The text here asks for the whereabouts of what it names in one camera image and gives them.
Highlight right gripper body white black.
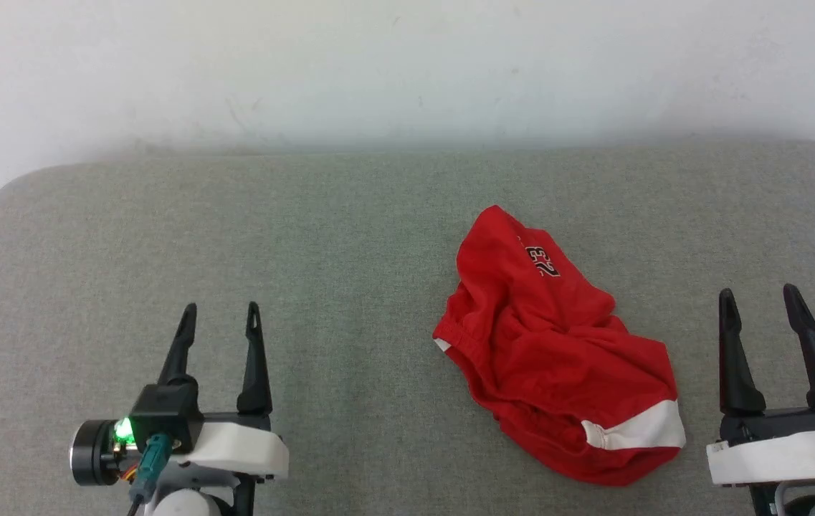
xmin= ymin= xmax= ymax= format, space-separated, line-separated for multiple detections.
xmin=706 ymin=373 xmax=815 ymax=489

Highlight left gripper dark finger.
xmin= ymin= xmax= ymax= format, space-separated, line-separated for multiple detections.
xmin=158 ymin=302 xmax=199 ymax=386
xmin=237 ymin=301 xmax=274 ymax=415

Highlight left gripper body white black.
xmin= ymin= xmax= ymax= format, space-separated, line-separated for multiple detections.
xmin=69 ymin=383 xmax=290 ymax=488

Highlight red shorts with white trim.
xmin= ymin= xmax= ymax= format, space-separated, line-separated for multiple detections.
xmin=432 ymin=205 xmax=687 ymax=487

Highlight grey fabric sofa cushion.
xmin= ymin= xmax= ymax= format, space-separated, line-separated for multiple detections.
xmin=0 ymin=140 xmax=815 ymax=516

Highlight cable with teal connector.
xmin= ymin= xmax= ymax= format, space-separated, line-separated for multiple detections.
xmin=126 ymin=433 xmax=174 ymax=516

